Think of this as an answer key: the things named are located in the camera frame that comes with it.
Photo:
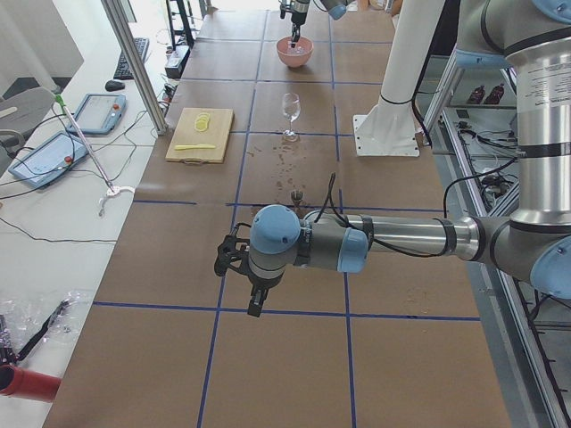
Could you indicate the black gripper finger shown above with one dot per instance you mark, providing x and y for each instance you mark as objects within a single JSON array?
[
  {"x": 295, "y": 35},
  {"x": 258, "y": 296}
]

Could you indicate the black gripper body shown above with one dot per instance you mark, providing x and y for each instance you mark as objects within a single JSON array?
[
  {"x": 257, "y": 283},
  {"x": 297, "y": 13}
]

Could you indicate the steel double jigger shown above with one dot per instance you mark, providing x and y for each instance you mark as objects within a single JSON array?
[{"x": 297, "y": 198}]

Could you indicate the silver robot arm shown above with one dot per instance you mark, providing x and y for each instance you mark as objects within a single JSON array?
[
  {"x": 336, "y": 9},
  {"x": 531, "y": 244}
]

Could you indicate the pink bowl of ice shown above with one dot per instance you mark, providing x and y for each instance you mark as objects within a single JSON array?
[{"x": 294, "y": 56}]

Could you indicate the clear wine glass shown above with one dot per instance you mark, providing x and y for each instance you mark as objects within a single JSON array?
[{"x": 291, "y": 109}]

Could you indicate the lemon slice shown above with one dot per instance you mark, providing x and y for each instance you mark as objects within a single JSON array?
[{"x": 201, "y": 126}]

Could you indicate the bamboo cutting board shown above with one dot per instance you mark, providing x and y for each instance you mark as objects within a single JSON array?
[{"x": 220, "y": 123}]

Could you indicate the yellow plastic knife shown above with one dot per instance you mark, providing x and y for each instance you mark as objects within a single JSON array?
[{"x": 185, "y": 147}]

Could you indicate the grabber stick with claw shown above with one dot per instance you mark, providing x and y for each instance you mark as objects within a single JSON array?
[{"x": 112, "y": 189}]

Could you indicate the black computer mouse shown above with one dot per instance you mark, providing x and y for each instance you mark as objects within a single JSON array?
[{"x": 114, "y": 85}]

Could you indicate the blue teach pendant far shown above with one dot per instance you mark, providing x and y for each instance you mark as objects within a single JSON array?
[{"x": 99, "y": 114}]

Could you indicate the blue teach pendant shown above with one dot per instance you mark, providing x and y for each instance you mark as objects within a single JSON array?
[
  {"x": 49, "y": 161},
  {"x": 99, "y": 114}
]

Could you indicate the clear plastic bag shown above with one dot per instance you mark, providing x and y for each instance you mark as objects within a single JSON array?
[{"x": 29, "y": 321}]

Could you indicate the blue teach pendant near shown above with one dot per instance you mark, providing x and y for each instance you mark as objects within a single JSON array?
[{"x": 49, "y": 161}]

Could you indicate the red cylinder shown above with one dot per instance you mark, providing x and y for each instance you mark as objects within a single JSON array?
[{"x": 22, "y": 383}]

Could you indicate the grey office chair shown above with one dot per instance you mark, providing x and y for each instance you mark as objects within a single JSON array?
[{"x": 20, "y": 115}]

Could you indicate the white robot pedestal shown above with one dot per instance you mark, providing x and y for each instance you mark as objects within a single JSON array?
[{"x": 389, "y": 128}]

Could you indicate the aluminium frame post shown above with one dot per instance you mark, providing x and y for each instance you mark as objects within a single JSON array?
[{"x": 119, "y": 22}]

